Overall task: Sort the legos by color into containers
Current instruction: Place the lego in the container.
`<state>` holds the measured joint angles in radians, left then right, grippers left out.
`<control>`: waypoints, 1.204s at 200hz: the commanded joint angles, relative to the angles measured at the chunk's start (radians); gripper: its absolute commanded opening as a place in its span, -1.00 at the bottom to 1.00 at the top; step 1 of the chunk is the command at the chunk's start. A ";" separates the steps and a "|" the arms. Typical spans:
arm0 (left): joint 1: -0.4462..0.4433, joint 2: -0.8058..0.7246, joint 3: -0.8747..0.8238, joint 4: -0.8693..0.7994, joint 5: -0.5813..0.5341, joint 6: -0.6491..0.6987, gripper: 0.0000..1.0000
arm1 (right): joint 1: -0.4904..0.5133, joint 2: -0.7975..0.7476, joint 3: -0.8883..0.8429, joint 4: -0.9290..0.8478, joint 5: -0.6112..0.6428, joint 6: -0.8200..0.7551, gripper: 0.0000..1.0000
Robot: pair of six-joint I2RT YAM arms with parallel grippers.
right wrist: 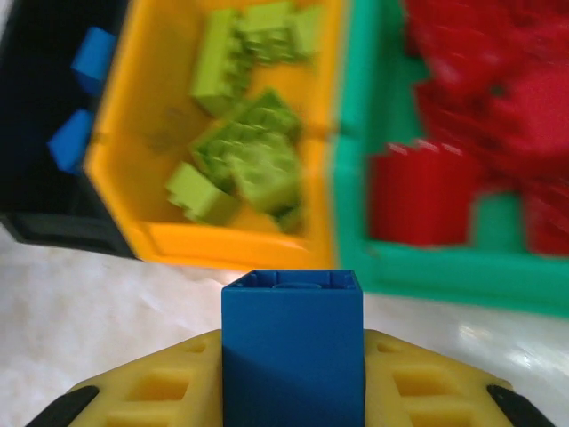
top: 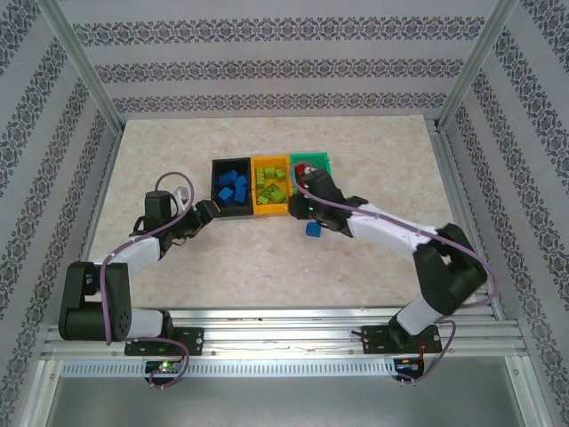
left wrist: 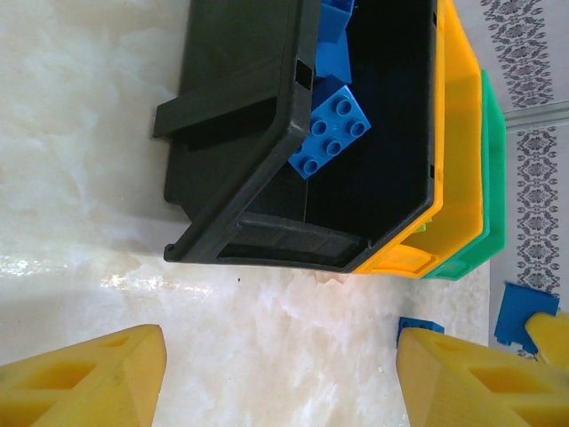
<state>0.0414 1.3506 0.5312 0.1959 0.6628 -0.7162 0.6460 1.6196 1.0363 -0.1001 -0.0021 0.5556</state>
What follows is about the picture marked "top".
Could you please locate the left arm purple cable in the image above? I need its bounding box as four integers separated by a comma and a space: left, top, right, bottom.
100, 171, 196, 391

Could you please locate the black plastic bin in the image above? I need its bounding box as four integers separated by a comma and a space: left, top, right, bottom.
211, 156, 254, 219

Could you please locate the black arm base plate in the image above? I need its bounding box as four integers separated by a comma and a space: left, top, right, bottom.
362, 324, 444, 356
124, 327, 204, 357

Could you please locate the aluminium side rail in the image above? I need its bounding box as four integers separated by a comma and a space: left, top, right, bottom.
430, 117, 510, 324
61, 126, 128, 324

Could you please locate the perforated metal cable duct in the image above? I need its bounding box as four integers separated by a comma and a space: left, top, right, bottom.
60, 359, 397, 378

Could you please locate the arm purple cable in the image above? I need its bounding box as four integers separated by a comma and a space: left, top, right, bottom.
100, 171, 196, 391
288, 162, 501, 387

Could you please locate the green plastic bin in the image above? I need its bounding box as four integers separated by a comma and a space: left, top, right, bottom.
288, 151, 333, 210

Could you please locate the aluminium rail frame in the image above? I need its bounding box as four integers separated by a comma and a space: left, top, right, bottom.
42, 305, 528, 362

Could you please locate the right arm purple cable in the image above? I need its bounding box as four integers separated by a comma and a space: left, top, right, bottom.
288, 162, 501, 387

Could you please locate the yellow plastic bin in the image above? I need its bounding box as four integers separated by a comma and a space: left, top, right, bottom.
251, 154, 293, 218

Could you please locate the aluminium corner post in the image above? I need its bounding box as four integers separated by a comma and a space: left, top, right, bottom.
437, 0, 521, 133
37, 0, 124, 133

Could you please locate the grey metal shelf panel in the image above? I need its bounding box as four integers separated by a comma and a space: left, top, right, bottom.
44, 359, 534, 427

